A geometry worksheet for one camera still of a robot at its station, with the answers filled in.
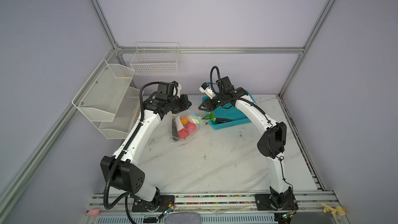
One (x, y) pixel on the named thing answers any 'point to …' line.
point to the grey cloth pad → (183, 218)
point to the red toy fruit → (183, 133)
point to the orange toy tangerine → (184, 120)
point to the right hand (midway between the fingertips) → (200, 105)
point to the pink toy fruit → (190, 126)
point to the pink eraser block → (93, 212)
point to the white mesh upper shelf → (100, 97)
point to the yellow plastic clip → (339, 210)
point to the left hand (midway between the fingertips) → (191, 104)
